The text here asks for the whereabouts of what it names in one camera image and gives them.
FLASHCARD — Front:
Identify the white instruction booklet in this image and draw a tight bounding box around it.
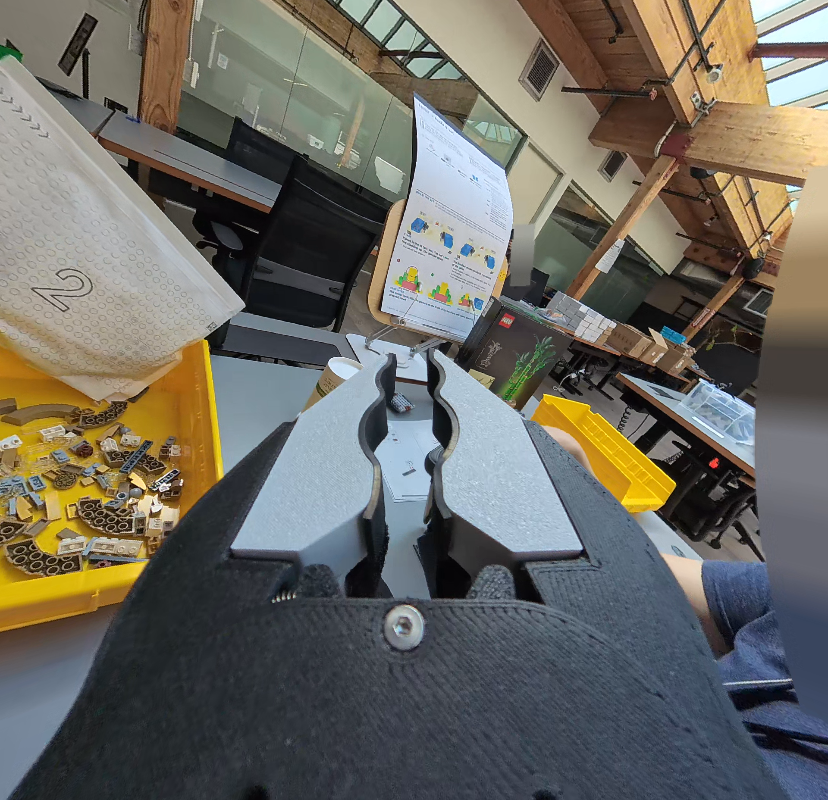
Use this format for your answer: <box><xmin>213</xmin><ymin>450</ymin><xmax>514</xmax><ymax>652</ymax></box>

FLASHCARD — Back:
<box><xmin>374</xmin><ymin>415</ymin><xmax>454</xmax><ymax>503</ymax></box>

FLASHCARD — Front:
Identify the person's right forearm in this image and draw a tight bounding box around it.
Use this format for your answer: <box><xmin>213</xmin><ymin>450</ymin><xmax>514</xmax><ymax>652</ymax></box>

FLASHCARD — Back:
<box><xmin>542</xmin><ymin>425</ymin><xmax>735</xmax><ymax>659</ymax></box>

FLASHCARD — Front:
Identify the yellow plastic bin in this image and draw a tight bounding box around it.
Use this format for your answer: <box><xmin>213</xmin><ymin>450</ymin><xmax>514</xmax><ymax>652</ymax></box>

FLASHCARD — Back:
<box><xmin>530</xmin><ymin>393</ymin><xmax>677</xmax><ymax>513</ymax></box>

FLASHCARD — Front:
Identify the wall air vent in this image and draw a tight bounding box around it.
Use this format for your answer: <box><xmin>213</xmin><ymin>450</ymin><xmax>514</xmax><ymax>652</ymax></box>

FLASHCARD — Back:
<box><xmin>517</xmin><ymin>37</ymin><xmax>561</xmax><ymax>101</ymax></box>

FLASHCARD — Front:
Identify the person's blue sleeve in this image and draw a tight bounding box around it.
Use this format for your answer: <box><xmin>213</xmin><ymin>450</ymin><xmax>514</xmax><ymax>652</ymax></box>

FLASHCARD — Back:
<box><xmin>702</xmin><ymin>561</ymin><xmax>828</xmax><ymax>800</ymax></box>

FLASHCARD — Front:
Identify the white numbered paper bag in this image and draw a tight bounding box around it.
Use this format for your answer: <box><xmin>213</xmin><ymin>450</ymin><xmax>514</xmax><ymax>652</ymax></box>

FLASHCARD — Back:
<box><xmin>0</xmin><ymin>56</ymin><xmax>245</xmax><ymax>400</ymax></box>

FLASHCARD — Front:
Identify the wooden edged work table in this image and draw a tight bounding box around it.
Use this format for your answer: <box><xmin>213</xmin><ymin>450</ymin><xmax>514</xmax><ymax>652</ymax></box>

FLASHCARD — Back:
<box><xmin>615</xmin><ymin>372</ymin><xmax>758</xmax><ymax>484</ymax></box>

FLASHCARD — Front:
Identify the black lego box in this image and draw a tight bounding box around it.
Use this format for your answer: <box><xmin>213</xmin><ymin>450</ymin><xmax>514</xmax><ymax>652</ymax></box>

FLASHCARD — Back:
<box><xmin>455</xmin><ymin>296</ymin><xmax>573</xmax><ymax>419</ymax></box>

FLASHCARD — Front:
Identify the yellow plastic tray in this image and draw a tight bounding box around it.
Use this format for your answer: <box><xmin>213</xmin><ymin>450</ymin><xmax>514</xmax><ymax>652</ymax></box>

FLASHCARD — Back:
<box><xmin>0</xmin><ymin>337</ymin><xmax>224</xmax><ymax>633</ymax></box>

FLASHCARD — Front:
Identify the stack of white boxes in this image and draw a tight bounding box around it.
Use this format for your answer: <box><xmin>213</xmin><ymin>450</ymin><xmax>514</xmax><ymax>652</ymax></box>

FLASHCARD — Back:
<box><xmin>546</xmin><ymin>291</ymin><xmax>617</xmax><ymax>343</ymax></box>

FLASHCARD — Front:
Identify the cardboard box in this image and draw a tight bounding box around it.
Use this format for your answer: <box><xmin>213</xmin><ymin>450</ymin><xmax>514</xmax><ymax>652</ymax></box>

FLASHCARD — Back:
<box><xmin>640</xmin><ymin>327</ymin><xmax>696</xmax><ymax>374</ymax></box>
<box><xmin>608</xmin><ymin>323</ymin><xmax>654</xmax><ymax>359</ymax></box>

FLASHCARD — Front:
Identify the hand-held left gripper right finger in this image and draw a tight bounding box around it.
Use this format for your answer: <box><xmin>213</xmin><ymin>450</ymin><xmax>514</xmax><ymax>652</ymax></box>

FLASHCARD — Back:
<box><xmin>417</xmin><ymin>349</ymin><xmax>584</xmax><ymax>599</ymax></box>

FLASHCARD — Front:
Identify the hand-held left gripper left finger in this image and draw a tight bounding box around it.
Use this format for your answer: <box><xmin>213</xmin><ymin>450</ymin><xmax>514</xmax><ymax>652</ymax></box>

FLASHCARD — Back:
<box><xmin>229</xmin><ymin>353</ymin><xmax>398</xmax><ymax>599</ymax></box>

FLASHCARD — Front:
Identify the printed instruction sheet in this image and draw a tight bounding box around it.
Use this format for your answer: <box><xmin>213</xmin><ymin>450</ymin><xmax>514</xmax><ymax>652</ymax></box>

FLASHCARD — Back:
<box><xmin>380</xmin><ymin>92</ymin><xmax>515</xmax><ymax>343</ymax></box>

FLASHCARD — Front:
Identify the black office chair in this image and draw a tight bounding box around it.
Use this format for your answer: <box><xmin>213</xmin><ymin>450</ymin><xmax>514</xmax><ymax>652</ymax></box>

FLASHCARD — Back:
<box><xmin>192</xmin><ymin>155</ymin><xmax>389</xmax><ymax>335</ymax></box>

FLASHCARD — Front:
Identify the clear plastic container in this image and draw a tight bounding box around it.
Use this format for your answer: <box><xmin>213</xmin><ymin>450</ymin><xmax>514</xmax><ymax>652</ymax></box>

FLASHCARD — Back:
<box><xmin>679</xmin><ymin>380</ymin><xmax>756</xmax><ymax>445</ymax></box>

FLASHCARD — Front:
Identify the white paper cup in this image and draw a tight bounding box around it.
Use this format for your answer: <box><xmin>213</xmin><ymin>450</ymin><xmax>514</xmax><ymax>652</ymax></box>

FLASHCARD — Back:
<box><xmin>301</xmin><ymin>356</ymin><xmax>364</xmax><ymax>419</ymax></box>

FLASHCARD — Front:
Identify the pile of lego pieces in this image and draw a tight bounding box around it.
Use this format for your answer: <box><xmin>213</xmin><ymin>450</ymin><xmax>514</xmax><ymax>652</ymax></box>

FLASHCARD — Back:
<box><xmin>0</xmin><ymin>396</ymin><xmax>188</xmax><ymax>578</ymax></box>

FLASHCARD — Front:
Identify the grey office desk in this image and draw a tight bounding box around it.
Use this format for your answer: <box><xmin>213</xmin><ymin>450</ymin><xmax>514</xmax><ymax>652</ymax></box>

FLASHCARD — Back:
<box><xmin>97</xmin><ymin>110</ymin><xmax>282</xmax><ymax>214</ymax></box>

